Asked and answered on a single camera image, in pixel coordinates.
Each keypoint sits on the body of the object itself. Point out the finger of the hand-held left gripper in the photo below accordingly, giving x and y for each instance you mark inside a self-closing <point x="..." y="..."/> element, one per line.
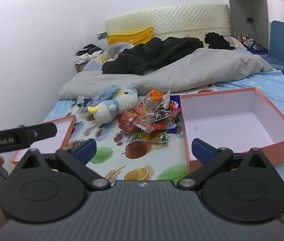
<point x="44" y="131"/>

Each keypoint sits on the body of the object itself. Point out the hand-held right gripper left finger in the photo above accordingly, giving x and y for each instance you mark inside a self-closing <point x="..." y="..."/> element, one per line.
<point x="85" y="150"/>

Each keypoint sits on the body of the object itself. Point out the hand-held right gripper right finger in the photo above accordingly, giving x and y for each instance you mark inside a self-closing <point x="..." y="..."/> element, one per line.
<point x="202" y="151"/>

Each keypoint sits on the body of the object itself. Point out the pink cardboard box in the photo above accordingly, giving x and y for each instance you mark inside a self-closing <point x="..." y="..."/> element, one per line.
<point x="232" y="125"/>

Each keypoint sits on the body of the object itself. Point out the pile of snack packets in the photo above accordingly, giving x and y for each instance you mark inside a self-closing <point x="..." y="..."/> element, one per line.
<point x="147" y="123"/>

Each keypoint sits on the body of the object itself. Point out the grey snack packet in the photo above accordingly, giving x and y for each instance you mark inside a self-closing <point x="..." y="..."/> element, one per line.
<point x="152" y="103"/>

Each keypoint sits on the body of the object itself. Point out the orange snack packet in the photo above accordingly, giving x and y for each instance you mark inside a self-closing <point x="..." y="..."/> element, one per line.
<point x="155" y="94"/>

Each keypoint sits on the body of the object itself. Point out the pink box lid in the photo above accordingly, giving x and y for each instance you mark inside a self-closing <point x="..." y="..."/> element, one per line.
<point x="56" y="133"/>

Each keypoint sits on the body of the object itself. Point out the fruit print mat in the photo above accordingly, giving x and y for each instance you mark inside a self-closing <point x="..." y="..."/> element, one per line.
<point x="137" y="158"/>

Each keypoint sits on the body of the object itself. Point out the white blue plush penguin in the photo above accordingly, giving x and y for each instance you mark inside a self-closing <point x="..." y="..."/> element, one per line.
<point x="121" y="101"/>

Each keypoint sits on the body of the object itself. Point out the grey duvet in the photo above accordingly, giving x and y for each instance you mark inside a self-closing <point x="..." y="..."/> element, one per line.
<point x="194" y="70"/>

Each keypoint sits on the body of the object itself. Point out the pastel checked blanket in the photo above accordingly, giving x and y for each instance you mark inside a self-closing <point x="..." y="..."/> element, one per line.
<point x="99" y="60"/>

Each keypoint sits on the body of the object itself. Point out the pile of mixed clothes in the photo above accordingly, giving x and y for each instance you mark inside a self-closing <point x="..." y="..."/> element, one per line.
<point x="88" y="52"/>

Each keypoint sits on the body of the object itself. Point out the black jacket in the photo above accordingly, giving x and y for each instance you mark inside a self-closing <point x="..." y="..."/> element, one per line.
<point x="152" y="55"/>

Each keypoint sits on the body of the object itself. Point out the black clothes heap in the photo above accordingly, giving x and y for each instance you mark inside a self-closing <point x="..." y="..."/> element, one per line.
<point x="218" y="41"/>

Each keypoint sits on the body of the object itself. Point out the cream pillow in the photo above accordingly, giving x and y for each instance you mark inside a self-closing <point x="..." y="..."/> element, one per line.
<point x="238" y="42"/>

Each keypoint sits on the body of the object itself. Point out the blue storage tray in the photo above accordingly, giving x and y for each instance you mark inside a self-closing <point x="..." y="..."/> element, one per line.
<point x="258" y="50"/>

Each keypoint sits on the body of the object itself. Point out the row of small bottles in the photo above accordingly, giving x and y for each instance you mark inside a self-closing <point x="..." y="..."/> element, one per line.
<point x="244" y="38"/>

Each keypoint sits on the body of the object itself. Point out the yellow pillow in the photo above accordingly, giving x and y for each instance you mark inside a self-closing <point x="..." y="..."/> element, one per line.
<point x="131" y="36"/>

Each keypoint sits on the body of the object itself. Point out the cream quilted headboard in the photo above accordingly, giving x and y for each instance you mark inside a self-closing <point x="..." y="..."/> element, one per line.
<point x="182" y="20"/>

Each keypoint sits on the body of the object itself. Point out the blue covered chair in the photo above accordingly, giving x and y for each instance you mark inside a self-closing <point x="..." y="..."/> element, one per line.
<point x="279" y="42"/>

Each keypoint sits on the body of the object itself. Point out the grey wall bracket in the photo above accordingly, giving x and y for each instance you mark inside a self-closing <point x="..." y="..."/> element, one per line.
<point x="101" y="36"/>

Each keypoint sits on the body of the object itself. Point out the black wall socket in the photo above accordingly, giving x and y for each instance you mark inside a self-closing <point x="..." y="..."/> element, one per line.
<point x="250" y="20"/>

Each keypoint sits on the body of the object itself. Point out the white wall cabinet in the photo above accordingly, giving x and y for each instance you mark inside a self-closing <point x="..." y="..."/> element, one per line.
<point x="252" y="2"/>

